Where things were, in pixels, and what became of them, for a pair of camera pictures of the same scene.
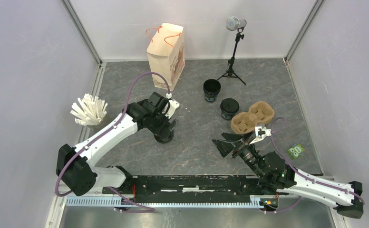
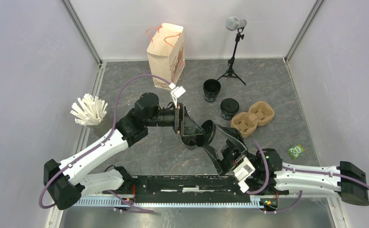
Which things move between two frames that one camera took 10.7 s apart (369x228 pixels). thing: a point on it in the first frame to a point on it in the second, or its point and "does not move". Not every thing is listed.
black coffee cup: (165, 136) to (191, 147)
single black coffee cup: (228, 111) does not move
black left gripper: (156, 130) to (190, 127)
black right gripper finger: (224, 147) to (220, 168)
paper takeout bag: (166, 52) does not move
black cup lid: (229, 105) does not move
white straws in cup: (92, 112) does not move
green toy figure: (296, 151) does not move
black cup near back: (211, 87) does not move
